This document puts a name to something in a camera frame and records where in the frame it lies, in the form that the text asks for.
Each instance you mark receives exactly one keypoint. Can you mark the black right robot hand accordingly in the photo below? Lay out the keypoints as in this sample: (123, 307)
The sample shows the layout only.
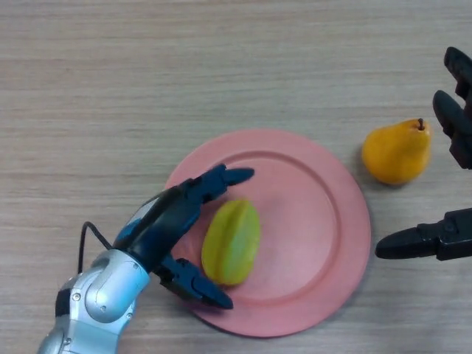
(453, 239)

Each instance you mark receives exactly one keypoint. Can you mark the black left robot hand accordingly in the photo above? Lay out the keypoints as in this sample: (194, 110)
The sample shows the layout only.
(162, 228)

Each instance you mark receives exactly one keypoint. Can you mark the yellow starfruit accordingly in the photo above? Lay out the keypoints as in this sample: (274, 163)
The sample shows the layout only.
(230, 243)

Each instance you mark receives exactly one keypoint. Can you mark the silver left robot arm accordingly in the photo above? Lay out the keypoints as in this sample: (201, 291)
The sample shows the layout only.
(99, 295)

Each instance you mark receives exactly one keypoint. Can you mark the pink round plate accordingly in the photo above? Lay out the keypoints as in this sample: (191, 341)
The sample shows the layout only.
(302, 228)

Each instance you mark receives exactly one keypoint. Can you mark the orange yellow pear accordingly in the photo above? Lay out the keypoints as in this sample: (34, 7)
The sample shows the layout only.
(396, 155)

